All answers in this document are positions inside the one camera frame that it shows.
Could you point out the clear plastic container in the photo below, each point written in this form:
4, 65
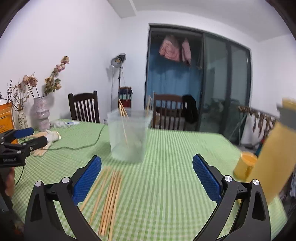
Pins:
136, 125

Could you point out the dark wooden chair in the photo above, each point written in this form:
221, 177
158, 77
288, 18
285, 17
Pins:
84, 107
167, 112

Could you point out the white tissue packet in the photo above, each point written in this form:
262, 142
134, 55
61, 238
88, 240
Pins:
63, 124

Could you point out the small floral vase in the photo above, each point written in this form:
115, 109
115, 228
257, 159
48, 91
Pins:
22, 120

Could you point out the left hand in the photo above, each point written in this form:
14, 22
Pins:
10, 182

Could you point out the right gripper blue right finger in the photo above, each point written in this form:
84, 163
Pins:
252, 221

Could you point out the dark wooden chair left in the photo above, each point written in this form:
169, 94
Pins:
84, 107

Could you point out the dried pink flowers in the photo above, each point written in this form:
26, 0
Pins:
18, 94

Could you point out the wooden chopstick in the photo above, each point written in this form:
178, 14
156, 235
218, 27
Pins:
116, 198
111, 202
108, 201
93, 188
107, 204
99, 195

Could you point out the dark wooden chair back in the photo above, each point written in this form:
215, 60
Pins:
167, 112

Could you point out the orange box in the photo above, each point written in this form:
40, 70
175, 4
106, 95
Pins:
6, 118

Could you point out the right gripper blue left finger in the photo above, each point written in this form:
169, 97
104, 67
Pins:
42, 221

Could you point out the pink hanging jacket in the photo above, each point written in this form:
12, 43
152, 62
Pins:
170, 48

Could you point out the beige plush toy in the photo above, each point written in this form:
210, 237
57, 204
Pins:
52, 136

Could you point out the yellow thermos bottle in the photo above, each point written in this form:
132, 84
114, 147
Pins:
276, 160

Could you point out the pink white ribbed vase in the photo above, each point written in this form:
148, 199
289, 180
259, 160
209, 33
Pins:
41, 112

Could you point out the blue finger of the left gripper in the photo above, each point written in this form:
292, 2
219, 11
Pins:
27, 146
11, 135

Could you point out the blue curtain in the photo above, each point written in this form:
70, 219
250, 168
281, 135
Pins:
171, 77

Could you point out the yellow mug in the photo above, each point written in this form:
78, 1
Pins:
244, 166

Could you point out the black bag on chair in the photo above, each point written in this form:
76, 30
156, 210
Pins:
189, 109

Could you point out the pink hanging garment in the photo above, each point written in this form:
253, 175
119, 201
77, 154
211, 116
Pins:
186, 52

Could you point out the metal drying rack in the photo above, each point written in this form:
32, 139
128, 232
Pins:
263, 122

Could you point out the studio lamp on stand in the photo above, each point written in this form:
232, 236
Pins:
117, 66

